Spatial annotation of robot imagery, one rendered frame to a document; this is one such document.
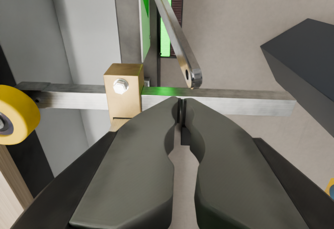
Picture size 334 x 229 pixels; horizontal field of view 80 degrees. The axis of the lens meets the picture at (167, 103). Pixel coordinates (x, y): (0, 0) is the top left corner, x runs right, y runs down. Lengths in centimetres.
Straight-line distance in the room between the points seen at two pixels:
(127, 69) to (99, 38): 24
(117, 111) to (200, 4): 88
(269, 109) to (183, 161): 133
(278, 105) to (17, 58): 44
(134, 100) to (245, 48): 98
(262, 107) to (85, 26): 42
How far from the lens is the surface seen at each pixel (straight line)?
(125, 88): 28
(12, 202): 49
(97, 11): 52
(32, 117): 33
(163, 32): 42
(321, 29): 114
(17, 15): 46
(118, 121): 32
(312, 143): 178
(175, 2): 41
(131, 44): 43
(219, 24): 115
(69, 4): 54
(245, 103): 33
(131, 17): 42
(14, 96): 33
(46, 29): 52
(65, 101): 35
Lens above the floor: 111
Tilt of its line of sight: 59 degrees down
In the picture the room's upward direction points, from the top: 176 degrees counter-clockwise
